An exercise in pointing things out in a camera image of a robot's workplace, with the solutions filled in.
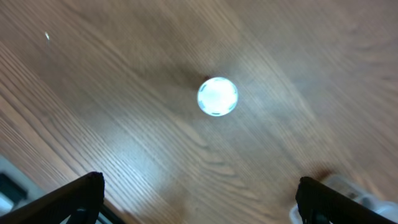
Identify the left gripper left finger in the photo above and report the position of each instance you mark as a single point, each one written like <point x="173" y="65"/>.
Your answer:
<point x="78" y="202"/>

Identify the orange bottle white cap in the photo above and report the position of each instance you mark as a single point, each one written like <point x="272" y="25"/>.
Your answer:
<point x="217" y="96"/>

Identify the clear plastic container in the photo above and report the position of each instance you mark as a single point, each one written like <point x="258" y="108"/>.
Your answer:
<point x="357" y="199"/>

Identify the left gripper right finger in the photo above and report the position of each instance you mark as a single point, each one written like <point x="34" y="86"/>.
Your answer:
<point x="329" y="202"/>

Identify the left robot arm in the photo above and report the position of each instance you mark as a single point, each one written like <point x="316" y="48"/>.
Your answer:
<point x="18" y="190"/>

